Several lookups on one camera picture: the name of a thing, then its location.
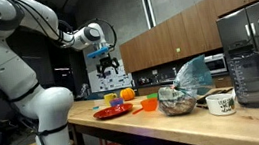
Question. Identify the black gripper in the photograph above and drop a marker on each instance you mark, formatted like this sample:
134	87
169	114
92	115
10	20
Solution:
106	62

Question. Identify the blue clip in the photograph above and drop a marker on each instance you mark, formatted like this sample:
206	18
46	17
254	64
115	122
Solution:
96	107

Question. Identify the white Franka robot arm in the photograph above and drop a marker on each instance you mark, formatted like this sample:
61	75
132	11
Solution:
50	106

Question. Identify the purple bowl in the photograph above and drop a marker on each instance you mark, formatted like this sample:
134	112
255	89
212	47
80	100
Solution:
116	102

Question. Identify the green bowl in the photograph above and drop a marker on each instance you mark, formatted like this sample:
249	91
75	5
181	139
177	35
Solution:
152	96

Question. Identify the white printed bowl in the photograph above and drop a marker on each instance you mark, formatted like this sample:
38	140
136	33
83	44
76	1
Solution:
221	104

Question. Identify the yellow mug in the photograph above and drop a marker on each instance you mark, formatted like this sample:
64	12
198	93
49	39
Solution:
108	98

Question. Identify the orange pumpkin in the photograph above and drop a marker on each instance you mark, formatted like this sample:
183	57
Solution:
127	94

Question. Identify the red plate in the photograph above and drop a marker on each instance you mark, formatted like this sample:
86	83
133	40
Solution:
112	111

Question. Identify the wide wooden base cabinet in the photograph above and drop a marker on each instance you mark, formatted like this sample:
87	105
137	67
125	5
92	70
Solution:
147	90

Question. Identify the green sticky note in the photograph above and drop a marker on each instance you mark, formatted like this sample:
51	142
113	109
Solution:
178	50

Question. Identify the plastic bag of bread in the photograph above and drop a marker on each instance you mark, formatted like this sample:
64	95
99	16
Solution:
180	99

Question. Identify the grey vertical pipe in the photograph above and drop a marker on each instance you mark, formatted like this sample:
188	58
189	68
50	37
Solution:
147	3

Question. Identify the silver microwave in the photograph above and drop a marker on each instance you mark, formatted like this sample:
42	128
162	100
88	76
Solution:
216	64

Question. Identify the narrow wooden base cabinet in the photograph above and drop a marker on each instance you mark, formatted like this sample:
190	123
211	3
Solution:
223	81

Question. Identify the stainless steel refrigerator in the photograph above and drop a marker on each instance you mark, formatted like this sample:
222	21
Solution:
234	28

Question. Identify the dark transparent water bottle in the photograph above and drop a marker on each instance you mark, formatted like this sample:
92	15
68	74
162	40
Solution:
250	80

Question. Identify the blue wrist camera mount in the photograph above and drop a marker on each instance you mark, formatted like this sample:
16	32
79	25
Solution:
98	52

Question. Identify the white wall outlet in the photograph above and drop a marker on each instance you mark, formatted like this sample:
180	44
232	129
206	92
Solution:
154	72

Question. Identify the long wooden wall cabinets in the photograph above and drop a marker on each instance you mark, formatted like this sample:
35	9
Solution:
165	40

